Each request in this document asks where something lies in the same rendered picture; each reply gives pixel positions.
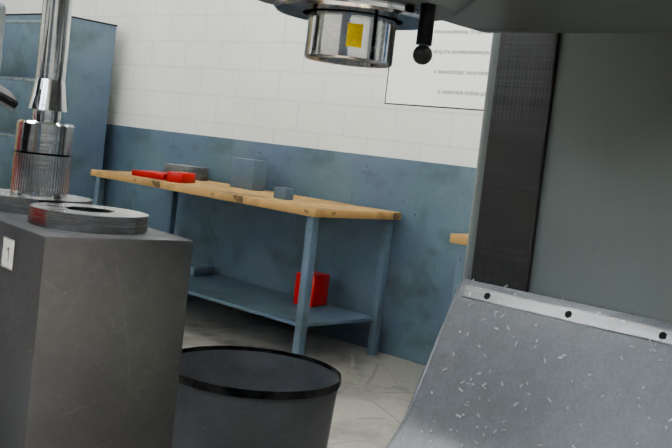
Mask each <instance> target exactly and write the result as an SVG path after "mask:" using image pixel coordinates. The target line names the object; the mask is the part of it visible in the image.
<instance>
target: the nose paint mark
mask: <svg viewBox="0 0 672 448"><path fill-rule="evenodd" d="M362 34H363V24H356V23H348V28H347V37H346V46H349V47H357V48H361V43H362Z"/></svg>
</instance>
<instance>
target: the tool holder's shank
mask: <svg viewBox="0 0 672 448"><path fill-rule="evenodd" d="M72 6H73V0H43V4H42V15H41V25H40V36H39V46H38V56H37V67H36V78H35V81H34V85H33V89H32V93H31V97H30V101H29V105H28V108H33V109H34V110H33V115H32V119H33V121H41V122H50V123H60V121H61V113H60V112H67V108H66V90H65V77H66V67H67V66H66V65H67V57H68V46H69V36H70V26H71V16H72Z"/></svg>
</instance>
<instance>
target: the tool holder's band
mask: <svg viewBox="0 0 672 448"><path fill-rule="evenodd" d="M16 131H22V132H29V133H38V134H47V135H57V136H68V137H73V136H74V126H73V125H70V124H62V123H50V122H41V121H33V120H26V119H19V120H18V121H17V125H16Z"/></svg>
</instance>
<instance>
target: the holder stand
mask: <svg viewBox="0 0 672 448"><path fill-rule="evenodd" d="M148 218H149V215H148V214H146V213H143V212H139V211H134V210H129V209H123V208H116V207H108V206H99V205H93V200H92V199H89V198H86V197H81V196H76V195H69V194H68V197H67V198H64V199H54V198H39V197H29V196H21V195H16V194H12V193H11V192H10V189H0V448H171V447H172V438H173V429H174V419H175V410H176V400H177V391H178V381H179V372H180V363H181V353H182V344H183V334H184V325H185V316H186V306H187V297H188V287H189V278H190V268H191V259H192V250H193V242H192V240H190V239H187V238H184V237H180V236H177V235H173V234H170V233H166V232H163V231H159V230H156V229H152V228H149V227H148Z"/></svg>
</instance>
